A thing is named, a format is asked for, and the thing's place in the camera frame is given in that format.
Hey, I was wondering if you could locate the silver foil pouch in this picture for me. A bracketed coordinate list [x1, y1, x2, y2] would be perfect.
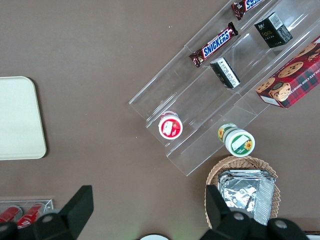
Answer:
[219, 178, 276, 226]
[217, 169, 276, 185]

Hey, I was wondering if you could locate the white tray corner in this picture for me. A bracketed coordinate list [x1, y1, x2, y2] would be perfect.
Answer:
[0, 76, 48, 161]

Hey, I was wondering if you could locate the Snickers chocolate bar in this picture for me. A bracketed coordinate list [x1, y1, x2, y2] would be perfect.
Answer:
[188, 21, 239, 68]
[230, 0, 266, 21]

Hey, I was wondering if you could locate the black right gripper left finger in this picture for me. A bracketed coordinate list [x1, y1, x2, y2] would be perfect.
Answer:
[17, 184, 95, 240]

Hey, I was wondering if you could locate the small light wicker basket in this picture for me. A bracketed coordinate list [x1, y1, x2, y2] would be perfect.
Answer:
[204, 155, 282, 230]

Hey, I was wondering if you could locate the clear acrylic tiered shelf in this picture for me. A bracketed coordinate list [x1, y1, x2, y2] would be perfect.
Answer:
[128, 0, 320, 177]

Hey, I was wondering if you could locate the red tartan cookie box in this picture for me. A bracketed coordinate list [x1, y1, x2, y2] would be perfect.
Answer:
[256, 36, 320, 109]

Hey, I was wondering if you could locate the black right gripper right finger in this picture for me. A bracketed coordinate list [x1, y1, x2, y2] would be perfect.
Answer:
[199, 184, 270, 240]

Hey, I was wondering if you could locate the white round object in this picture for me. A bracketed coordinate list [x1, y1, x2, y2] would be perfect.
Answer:
[139, 234, 171, 240]

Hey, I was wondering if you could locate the black box with white label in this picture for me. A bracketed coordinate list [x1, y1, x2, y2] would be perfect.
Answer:
[209, 56, 241, 90]

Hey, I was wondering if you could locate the red packet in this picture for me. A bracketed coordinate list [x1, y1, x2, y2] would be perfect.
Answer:
[16, 203, 45, 229]
[0, 205, 24, 223]

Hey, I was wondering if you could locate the green sunflower lidded cup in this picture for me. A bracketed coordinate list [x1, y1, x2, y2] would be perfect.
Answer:
[217, 122, 256, 158]

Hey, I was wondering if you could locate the black coffee box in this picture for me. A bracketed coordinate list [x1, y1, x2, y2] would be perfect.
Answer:
[254, 11, 294, 49]

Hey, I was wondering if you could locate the red strawberry yogurt cup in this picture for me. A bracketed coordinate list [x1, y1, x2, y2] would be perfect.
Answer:
[157, 111, 183, 140]

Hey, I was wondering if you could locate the clear acrylic box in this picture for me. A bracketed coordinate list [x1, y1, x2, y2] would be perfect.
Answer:
[0, 198, 55, 227]

